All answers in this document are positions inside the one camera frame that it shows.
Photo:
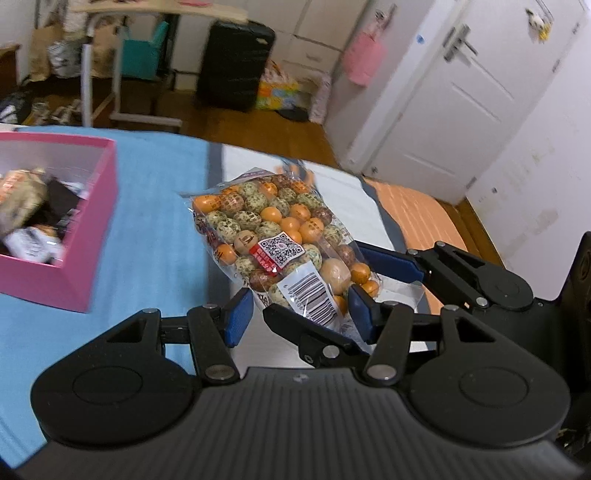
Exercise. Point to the wooden nightstand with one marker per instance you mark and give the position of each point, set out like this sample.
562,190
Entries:
8,69

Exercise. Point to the clear bag of coated nuts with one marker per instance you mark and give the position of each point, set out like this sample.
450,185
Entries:
275,235

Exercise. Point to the colourful gift bag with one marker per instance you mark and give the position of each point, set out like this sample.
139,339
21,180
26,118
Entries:
277,89

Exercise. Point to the white paper bag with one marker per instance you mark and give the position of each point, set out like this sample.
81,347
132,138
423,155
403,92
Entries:
320,95

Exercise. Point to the brown paper bag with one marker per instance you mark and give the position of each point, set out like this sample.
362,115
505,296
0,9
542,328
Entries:
39,60

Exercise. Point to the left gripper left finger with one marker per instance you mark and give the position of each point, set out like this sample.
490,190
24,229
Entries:
214,331

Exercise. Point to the pink storage box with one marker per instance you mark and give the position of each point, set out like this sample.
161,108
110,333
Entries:
81,177

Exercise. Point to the pink hanging bag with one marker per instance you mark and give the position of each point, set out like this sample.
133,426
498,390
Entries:
363,58

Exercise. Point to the black suitcase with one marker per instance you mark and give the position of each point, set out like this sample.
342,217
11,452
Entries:
234,60

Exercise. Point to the black snack bar wrapper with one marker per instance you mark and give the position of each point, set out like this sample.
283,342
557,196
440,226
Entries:
57,210

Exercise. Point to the silver door handle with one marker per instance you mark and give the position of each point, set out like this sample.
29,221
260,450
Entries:
458,46

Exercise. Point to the white door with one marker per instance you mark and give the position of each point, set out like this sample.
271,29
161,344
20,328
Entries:
460,116

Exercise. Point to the white adjustable desk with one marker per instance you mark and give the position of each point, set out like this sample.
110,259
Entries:
168,11

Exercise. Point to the sneakers on floor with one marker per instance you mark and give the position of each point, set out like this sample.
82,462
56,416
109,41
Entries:
64,115

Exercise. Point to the white wardrobe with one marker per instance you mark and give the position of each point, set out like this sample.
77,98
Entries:
310,35

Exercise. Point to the white noodle snack bag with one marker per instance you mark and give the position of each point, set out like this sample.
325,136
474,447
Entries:
22,194

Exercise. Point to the teal tote bag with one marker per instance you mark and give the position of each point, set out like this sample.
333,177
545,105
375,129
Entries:
140,58

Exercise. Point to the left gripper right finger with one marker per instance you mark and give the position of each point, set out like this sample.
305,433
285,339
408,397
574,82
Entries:
388,327

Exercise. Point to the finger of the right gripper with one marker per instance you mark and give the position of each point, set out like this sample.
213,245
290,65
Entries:
317,346
415,267

